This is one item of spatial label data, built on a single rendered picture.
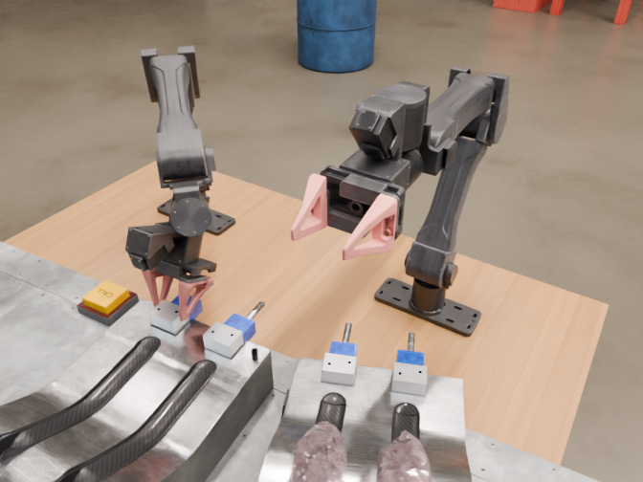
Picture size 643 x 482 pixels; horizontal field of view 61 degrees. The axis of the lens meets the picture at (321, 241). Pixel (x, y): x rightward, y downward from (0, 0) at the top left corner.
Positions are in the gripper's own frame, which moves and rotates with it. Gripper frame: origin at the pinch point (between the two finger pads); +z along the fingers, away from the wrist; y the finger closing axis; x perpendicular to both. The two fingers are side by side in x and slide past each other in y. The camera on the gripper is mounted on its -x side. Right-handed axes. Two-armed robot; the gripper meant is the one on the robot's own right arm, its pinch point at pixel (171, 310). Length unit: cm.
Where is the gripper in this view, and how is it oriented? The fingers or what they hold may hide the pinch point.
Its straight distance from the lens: 93.9
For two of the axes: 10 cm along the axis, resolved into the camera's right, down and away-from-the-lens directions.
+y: 8.9, 2.6, -3.7
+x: 4.0, -0.7, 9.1
